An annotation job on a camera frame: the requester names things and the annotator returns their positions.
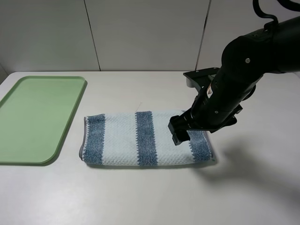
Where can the green plastic tray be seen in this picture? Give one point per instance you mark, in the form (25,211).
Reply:
(35,116)

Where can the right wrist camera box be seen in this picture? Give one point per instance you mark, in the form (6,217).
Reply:
(199,79)

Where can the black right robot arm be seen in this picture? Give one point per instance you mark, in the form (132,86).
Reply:
(273,49)

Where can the blue white striped towel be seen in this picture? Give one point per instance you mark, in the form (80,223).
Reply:
(139,139)

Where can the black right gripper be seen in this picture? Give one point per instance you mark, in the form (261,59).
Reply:
(209,112)

